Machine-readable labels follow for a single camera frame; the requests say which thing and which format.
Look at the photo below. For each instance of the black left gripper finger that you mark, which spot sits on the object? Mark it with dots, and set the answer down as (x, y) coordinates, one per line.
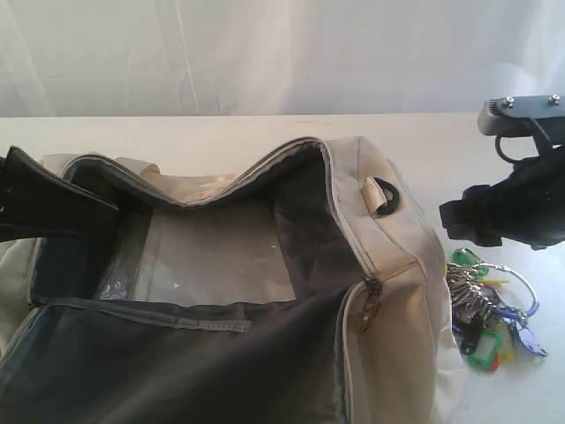
(35, 203)

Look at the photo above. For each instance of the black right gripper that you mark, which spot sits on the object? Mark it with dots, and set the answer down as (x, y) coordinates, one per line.
(528, 206)

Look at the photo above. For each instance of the colourful key tag bunch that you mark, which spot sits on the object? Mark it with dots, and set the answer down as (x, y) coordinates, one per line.
(487, 328)

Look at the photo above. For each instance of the beige duffel bag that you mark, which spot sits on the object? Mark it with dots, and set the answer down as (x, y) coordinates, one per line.
(367, 339)

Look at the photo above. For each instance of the clear plastic sheet in bag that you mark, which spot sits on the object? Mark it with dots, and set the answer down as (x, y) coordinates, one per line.
(216, 256)

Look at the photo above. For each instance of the white backdrop curtain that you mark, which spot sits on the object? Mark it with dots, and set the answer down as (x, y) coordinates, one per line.
(190, 58)

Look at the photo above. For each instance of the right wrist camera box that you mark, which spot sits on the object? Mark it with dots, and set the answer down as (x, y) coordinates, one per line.
(538, 116)

